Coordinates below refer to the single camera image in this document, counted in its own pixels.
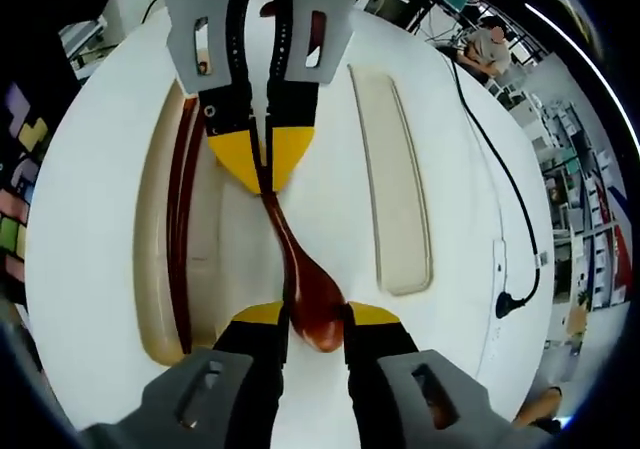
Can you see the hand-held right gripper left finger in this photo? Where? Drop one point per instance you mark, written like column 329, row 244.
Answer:
column 200, row 409

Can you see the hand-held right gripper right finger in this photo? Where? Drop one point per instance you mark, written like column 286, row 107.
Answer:
column 430, row 409

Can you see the cream cutlery case lid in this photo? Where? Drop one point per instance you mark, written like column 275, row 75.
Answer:
column 395, row 194

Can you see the brown wooden spoon utensil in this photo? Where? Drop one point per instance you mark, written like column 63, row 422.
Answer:
column 312, row 294

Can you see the cream cutlery case base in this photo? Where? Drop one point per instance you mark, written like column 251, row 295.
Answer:
column 150, row 249

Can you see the person's foot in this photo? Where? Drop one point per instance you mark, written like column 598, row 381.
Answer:
column 537, row 409

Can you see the metal storage shelving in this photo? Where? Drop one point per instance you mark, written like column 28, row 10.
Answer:
column 575, row 194

